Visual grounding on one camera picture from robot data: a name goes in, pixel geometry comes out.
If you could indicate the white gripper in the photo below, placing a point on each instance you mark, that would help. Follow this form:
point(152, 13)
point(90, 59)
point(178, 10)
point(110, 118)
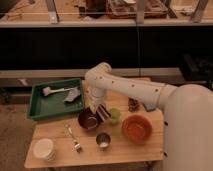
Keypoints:
point(96, 101)

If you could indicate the striped black eraser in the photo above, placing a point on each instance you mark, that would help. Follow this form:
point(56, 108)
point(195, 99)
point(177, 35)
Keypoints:
point(103, 113)

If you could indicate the purple bowl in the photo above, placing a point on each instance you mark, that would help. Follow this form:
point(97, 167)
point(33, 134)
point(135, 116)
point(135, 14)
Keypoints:
point(88, 120)

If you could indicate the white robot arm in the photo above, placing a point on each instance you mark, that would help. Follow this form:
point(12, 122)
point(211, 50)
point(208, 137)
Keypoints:
point(187, 109)

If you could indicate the orange bowl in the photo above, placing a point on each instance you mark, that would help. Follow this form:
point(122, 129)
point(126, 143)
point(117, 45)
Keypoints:
point(137, 129)

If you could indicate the green cup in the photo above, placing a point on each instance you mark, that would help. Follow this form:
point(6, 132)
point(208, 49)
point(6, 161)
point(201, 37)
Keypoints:
point(115, 115)

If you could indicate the grey cloth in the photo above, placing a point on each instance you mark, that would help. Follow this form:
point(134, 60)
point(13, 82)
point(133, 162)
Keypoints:
point(72, 95)

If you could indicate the small metal cup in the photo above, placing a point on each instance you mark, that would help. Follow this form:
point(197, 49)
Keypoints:
point(103, 140)

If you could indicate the wooden table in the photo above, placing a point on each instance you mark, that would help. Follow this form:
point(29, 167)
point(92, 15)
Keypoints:
point(120, 150)

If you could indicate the brown chocolate bar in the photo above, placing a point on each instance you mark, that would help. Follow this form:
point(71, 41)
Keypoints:
point(133, 105)

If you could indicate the white brush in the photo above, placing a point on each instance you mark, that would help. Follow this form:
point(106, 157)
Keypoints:
point(47, 91)

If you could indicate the green plastic tray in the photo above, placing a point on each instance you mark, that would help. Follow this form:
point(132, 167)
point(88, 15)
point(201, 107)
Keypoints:
point(54, 105)

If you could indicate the white stacked plates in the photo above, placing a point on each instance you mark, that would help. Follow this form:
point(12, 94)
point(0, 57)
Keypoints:
point(44, 149)

